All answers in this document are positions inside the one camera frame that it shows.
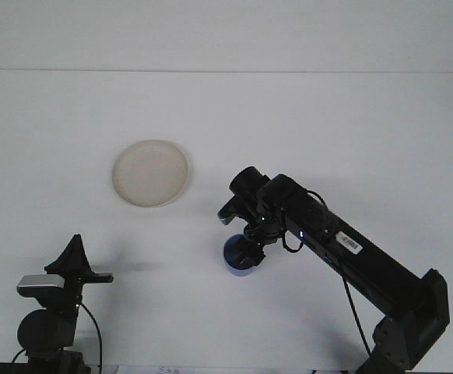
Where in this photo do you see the pale round plate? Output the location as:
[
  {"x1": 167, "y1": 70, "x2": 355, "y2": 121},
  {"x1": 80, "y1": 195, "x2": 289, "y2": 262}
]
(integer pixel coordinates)
[{"x1": 111, "y1": 139, "x2": 191, "y2": 208}]

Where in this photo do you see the white paper sheet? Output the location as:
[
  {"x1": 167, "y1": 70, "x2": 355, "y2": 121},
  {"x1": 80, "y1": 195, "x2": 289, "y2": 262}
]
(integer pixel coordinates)
[{"x1": 115, "y1": 365, "x2": 191, "y2": 374}]

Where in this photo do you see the pale blue cup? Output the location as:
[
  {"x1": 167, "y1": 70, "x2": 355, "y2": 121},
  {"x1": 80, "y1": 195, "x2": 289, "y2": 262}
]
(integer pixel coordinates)
[{"x1": 223, "y1": 232, "x2": 265, "y2": 279}]

